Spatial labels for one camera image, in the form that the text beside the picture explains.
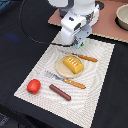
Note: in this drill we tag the knife with orange handle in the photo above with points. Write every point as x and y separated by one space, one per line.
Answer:
82 57

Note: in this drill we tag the round beige plate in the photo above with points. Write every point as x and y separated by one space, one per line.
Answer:
63 70

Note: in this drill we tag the cream bowl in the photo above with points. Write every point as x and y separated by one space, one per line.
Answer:
122 16

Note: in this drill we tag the fork with orange handle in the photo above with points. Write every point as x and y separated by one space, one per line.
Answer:
54 76

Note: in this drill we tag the yellow toy pastry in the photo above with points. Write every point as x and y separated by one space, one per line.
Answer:
73 64

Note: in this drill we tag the brown toy sausage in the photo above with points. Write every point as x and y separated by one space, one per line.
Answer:
60 92

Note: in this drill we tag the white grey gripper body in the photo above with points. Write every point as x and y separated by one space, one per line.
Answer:
75 29

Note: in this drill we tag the beige woven placemat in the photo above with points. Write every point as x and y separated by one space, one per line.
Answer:
81 108

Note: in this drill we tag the pink toy stove board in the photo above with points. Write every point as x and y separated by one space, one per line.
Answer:
105 26

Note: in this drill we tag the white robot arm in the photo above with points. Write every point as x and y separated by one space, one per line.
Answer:
79 7

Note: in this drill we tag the red toy pepper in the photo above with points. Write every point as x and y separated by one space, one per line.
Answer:
34 86

